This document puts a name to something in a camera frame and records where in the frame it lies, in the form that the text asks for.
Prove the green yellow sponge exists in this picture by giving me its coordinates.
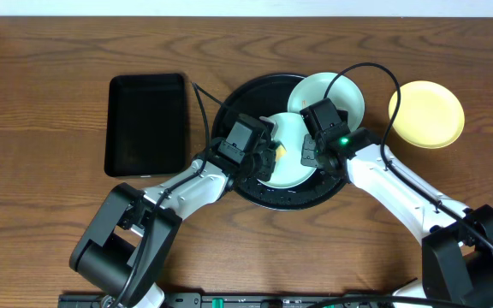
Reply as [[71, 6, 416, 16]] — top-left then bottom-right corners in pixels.
[[275, 144, 287, 162]]

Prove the light blue plate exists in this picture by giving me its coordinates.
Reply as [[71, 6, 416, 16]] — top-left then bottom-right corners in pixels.
[[260, 112, 316, 189], [288, 72, 365, 131]]

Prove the yellow plate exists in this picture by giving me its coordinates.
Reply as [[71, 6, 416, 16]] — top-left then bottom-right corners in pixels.
[[392, 80, 465, 149]]

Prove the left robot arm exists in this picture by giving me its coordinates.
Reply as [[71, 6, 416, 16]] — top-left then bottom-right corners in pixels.
[[69, 139, 283, 307]]

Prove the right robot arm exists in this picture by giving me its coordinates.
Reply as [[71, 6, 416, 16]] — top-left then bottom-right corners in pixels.
[[302, 128, 493, 307]]

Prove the round black tray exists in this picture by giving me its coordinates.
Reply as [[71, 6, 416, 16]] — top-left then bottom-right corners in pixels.
[[211, 74, 346, 210]]

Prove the black rectangular tray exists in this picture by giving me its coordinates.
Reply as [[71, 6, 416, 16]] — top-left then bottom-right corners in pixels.
[[104, 74, 187, 177]]

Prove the left black cable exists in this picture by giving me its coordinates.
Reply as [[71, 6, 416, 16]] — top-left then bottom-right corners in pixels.
[[109, 80, 247, 308]]

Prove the black cable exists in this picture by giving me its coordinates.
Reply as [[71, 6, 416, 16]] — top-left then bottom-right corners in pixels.
[[109, 80, 247, 308], [306, 62, 493, 308]]

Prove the right black cable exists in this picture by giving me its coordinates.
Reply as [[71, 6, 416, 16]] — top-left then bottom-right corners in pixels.
[[306, 62, 493, 308]]

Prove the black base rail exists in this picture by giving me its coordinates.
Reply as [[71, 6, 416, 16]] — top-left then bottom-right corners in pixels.
[[56, 291, 487, 308]]

